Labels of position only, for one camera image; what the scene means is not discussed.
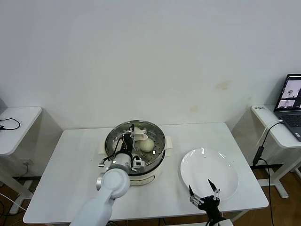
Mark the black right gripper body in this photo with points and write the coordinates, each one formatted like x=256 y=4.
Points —
x=210 y=207

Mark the white side desk with laptop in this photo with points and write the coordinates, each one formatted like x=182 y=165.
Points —
x=265 y=117

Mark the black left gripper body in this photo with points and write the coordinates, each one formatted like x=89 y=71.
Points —
x=127 y=144

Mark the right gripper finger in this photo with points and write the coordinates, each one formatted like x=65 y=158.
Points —
x=195 y=199
x=217 y=194

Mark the perforated steel steamer basket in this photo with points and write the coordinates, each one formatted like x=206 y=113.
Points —
x=154 y=163

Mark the grey open laptop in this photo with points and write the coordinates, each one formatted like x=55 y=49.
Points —
x=289 y=117

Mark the round white plate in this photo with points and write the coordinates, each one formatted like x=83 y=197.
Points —
x=207 y=169

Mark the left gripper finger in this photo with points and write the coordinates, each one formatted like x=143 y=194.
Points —
x=134 y=140
x=130 y=130

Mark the white label with black text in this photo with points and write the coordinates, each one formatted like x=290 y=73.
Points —
x=258 y=108

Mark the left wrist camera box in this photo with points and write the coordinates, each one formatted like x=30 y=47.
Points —
x=138 y=163

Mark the cream electric cooking pot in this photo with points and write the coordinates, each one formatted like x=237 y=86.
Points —
x=145 y=180

